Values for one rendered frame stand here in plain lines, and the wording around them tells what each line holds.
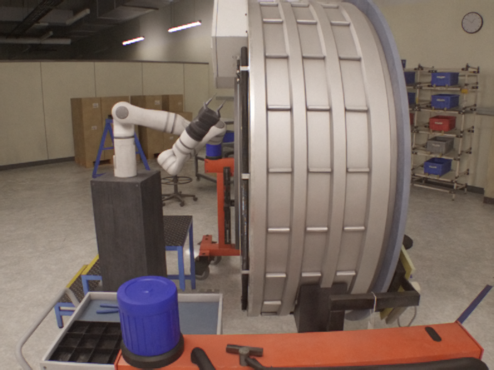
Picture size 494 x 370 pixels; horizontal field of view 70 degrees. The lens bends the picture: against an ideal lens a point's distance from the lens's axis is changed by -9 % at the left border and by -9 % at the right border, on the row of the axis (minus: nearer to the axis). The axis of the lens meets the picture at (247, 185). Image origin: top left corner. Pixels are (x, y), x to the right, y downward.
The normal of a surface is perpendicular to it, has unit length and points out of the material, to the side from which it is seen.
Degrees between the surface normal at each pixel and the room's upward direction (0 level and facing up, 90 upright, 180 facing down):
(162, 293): 0
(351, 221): 96
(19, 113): 90
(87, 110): 90
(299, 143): 76
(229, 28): 43
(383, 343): 0
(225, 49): 133
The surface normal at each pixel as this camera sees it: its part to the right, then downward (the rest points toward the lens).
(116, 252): -0.15, 0.24
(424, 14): -0.76, 0.15
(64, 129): 0.66, 0.18
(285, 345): 0.00, -0.97
